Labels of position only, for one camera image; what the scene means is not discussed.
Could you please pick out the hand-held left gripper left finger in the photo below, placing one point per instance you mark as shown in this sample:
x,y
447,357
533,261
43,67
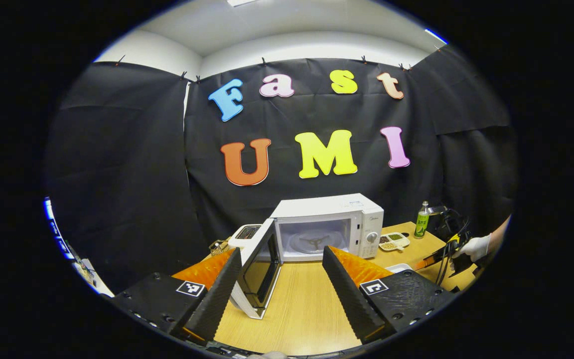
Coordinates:
x,y
217,299

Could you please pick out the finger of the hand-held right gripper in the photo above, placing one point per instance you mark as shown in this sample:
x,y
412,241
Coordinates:
x,y
434,258

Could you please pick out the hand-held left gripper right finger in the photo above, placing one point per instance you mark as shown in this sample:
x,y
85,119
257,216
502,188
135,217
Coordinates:
x,y
349,299

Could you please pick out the white microwave oven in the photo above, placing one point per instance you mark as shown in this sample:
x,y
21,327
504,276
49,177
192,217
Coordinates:
x,y
327,207

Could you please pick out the green label bottle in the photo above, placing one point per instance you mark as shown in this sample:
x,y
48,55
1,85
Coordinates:
x,y
421,224

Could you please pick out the white divided dish with grains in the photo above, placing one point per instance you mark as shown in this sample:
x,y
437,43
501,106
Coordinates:
x,y
394,242

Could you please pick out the white toaster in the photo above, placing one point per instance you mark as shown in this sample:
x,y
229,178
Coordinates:
x,y
247,232

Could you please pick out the white panel with blue edge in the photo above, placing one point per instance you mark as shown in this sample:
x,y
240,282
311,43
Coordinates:
x,y
87,271

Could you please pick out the long ceiling light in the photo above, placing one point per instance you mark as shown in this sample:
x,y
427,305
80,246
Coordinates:
x,y
241,2

